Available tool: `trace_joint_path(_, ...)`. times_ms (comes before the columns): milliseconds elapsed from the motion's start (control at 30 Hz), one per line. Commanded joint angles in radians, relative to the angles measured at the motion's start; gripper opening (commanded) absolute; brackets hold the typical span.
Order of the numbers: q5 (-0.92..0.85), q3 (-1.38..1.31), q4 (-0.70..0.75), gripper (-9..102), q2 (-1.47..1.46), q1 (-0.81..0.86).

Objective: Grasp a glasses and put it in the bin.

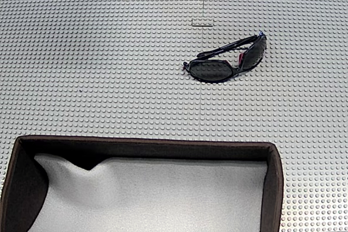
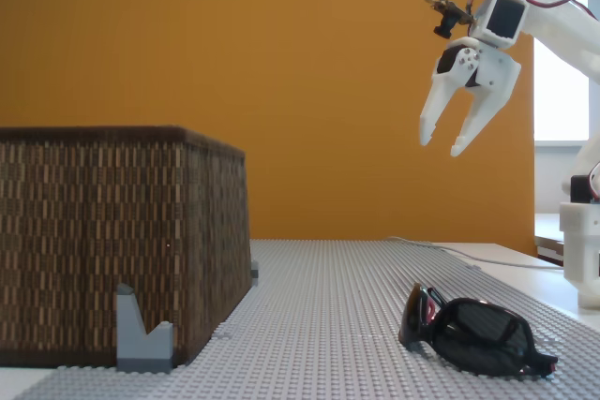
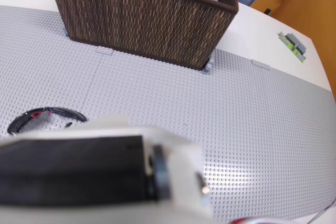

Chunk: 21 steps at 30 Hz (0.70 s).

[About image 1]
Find black sunglasses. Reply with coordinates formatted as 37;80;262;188
182;32;268;84

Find grey foam bin lining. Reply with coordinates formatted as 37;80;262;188
28;153;269;232

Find dark brown fabric bin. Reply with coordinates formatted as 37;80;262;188
0;135;284;232

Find small grey studded plate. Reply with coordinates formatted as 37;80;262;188
191;17;214;28

